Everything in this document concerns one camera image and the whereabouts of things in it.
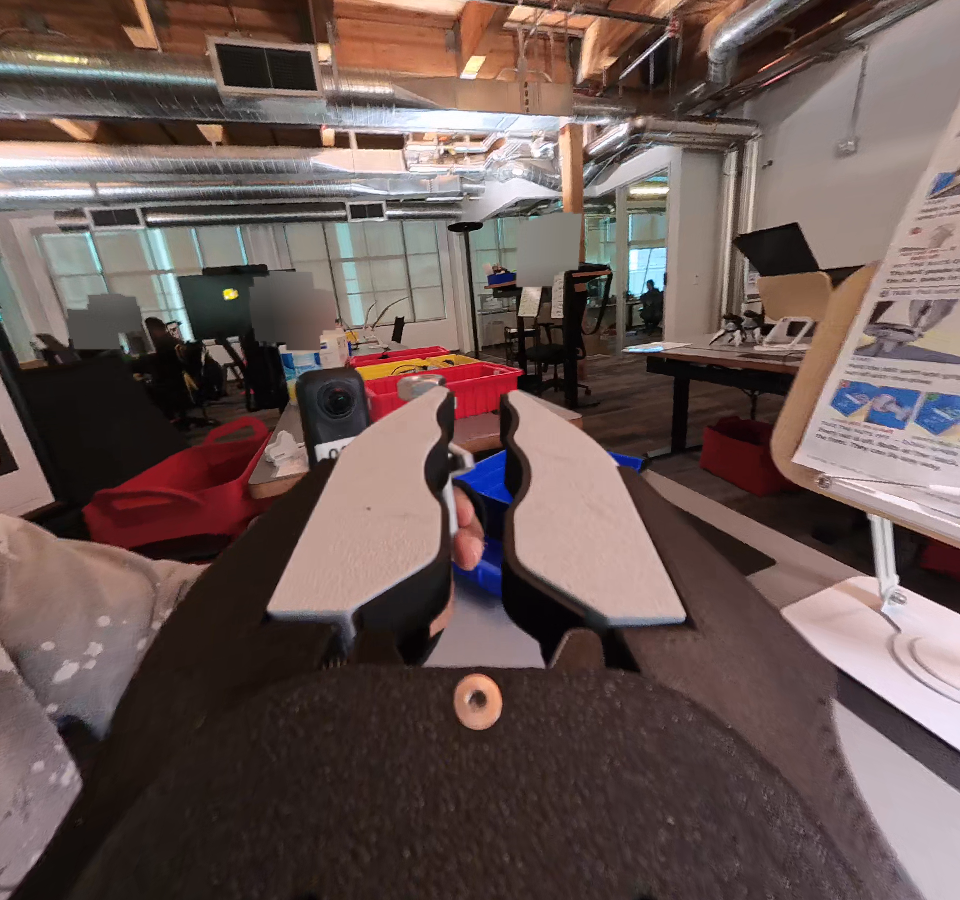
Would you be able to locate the wooden table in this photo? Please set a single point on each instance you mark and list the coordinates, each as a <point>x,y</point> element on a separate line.
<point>712,356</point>

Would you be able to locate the hanging paper sheets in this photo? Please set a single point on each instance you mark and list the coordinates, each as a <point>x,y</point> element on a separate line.
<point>529,300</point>

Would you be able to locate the black standing desk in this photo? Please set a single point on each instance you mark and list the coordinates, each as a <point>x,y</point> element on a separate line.
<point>577,330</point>

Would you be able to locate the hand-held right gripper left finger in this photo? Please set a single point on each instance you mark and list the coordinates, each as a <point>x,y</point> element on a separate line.
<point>367,525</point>

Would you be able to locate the red floor bin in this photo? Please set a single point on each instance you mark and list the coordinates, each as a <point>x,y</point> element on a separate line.
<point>742,457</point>

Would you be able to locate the white cardboard box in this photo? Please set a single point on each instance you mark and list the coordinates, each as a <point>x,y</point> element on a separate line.
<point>334,348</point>

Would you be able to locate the silver hex nut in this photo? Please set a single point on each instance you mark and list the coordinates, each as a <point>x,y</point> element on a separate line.
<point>420,387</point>

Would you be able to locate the silver ventilation duct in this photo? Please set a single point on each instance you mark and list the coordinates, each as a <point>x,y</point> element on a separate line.
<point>187,164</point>

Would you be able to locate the black light flag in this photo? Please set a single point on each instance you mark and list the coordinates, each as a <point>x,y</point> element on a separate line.
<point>787,251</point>

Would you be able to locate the black floor lamp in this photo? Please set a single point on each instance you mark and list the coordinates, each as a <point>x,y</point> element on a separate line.
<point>471,292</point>

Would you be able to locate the wipes canister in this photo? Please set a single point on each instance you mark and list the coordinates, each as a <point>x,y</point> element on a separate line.
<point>298,363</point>

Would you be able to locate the red plastic bin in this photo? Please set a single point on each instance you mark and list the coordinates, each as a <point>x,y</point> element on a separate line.
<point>480,386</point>
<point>397,354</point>

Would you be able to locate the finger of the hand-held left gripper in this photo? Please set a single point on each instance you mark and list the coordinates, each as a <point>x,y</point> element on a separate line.
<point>452,495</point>

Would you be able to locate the red tote bag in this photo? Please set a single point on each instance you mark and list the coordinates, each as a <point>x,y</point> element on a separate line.
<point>180,487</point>

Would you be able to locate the person's left forearm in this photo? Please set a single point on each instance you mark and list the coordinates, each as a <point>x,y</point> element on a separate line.
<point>82,615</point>

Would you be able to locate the black gold jacket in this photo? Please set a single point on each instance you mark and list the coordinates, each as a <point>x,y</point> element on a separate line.
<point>195,375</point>

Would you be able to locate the yellow plastic bin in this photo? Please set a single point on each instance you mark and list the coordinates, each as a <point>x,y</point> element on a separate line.
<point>405,369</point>

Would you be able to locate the wooden pillar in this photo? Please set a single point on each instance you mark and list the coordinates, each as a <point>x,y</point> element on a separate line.
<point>571,164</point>

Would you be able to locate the small blue bin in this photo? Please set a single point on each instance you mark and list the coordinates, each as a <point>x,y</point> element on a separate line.
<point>501,279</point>

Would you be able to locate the black air vent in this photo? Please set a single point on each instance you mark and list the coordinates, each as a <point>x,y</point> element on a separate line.
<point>366,211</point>
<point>116,218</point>

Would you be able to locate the white plastic holder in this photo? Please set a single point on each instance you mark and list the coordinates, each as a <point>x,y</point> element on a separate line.
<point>285,457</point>

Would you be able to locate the spare gripper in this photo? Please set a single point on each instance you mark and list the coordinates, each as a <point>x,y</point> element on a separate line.
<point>725,330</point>
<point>751,326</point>

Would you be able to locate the grey splattered sweatshirt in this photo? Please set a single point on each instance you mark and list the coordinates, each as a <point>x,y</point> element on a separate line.
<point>30,780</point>

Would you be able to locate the printed instruction sheet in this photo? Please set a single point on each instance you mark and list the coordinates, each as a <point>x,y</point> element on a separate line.
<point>900,360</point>

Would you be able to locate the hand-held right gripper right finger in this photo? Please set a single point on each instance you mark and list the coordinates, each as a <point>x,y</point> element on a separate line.
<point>585,532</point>

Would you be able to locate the large ceiling air vent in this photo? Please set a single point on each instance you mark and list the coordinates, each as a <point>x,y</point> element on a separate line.
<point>262,67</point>

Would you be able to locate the blue plastic bin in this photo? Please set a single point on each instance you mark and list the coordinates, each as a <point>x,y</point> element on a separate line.
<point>480,480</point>

